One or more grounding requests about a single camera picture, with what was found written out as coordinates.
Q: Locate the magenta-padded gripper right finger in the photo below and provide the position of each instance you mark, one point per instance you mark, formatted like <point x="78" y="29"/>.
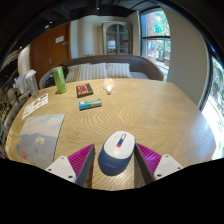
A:
<point x="166" y="165"/>

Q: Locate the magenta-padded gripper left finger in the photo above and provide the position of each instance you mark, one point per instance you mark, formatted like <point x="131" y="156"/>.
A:
<point x="63" y="166"/>

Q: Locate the white and blue computer mouse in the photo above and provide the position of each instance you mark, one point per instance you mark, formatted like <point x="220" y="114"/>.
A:
<point x="115" y="156"/>

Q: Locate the white sticker sheet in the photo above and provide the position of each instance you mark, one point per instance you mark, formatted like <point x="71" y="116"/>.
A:
<point x="35" y="105"/>

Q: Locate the small green and blue pack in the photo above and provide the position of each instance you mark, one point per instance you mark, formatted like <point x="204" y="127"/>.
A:
<point x="90" y="104"/>

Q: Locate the black and orange flat box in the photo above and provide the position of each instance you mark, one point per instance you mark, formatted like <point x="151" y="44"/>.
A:
<point x="84" y="90"/>

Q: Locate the green drink can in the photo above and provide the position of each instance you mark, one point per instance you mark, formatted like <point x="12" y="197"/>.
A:
<point x="60" y="80"/>

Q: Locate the clear tube with orange print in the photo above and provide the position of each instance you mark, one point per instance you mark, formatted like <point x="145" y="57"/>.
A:
<point x="109" y="86"/>

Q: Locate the striped cushion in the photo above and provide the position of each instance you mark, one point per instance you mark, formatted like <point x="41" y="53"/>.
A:
<point x="72" y="74"/>
<point x="118" y="70"/>
<point x="92" y="71"/>

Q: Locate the brown curved sofa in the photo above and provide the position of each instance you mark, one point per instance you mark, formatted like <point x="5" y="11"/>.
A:
<point x="143" y="65"/>

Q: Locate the brown wooden door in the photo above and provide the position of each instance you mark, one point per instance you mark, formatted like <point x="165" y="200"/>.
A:
<point x="46" y="50"/>

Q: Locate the black-framed window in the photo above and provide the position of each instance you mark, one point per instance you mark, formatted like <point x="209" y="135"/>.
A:
<point x="156" y="43"/>

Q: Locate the white door sign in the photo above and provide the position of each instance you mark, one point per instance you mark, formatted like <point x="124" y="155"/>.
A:
<point x="59" y="39"/>

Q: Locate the grey glass-door cabinet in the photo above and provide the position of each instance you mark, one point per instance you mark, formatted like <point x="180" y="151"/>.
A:
<point x="116" y="38"/>

